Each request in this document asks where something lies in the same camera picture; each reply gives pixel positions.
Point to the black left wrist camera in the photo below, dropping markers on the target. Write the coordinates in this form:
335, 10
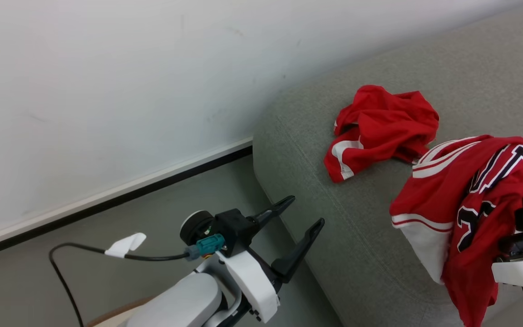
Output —
234, 227

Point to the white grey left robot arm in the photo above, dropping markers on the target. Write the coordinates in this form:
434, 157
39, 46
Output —
180, 304

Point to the white and black baseboard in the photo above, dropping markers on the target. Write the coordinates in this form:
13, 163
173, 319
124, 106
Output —
107, 195

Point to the cream perforated laundry basket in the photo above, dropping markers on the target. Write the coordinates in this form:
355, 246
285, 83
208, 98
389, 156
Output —
116, 314

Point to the red shorts with white stripes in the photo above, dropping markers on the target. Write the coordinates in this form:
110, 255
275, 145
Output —
388, 127

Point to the red basketball jersey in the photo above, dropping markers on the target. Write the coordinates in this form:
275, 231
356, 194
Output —
466, 190

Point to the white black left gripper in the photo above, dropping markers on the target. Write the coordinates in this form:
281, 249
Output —
252, 284

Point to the grey fabric sofa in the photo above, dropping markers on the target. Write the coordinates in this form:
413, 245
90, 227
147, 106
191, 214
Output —
379, 218

